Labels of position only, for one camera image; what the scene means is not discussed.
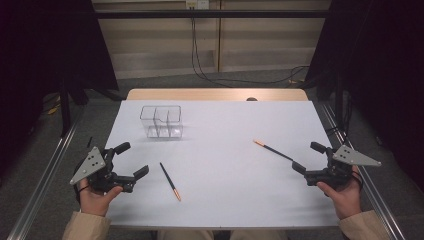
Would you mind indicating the clear acrylic pen holder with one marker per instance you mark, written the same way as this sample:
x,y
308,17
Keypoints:
x,y
161,121

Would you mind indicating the person's right hand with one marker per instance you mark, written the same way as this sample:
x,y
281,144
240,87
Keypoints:
x,y
348,201

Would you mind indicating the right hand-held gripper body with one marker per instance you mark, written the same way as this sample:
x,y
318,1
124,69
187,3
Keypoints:
x,y
350,156

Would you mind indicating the small black floor object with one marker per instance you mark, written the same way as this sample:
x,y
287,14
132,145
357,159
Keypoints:
x,y
89,142

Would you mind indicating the white table mat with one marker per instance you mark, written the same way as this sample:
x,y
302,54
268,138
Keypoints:
x,y
226,186

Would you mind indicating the dark curtain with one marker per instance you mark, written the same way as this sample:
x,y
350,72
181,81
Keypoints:
x,y
383,66
40,50

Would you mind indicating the black horizontal metal bar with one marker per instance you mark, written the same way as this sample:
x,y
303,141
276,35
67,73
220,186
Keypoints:
x,y
206,14

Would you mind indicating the aluminium floor rail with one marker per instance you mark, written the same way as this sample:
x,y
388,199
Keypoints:
x,y
43,180
373,196

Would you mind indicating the person's left hand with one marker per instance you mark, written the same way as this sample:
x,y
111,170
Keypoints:
x,y
95,201

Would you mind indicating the black pencil with orange end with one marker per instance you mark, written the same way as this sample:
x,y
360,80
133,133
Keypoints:
x,y
169,180
275,150

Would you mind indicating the black metal post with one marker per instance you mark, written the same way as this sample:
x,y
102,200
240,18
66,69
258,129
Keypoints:
x,y
65,110

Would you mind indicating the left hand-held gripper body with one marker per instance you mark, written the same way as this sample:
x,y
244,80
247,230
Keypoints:
x,y
90,165

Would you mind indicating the white wall socket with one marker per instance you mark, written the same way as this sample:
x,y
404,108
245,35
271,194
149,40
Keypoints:
x,y
197,4

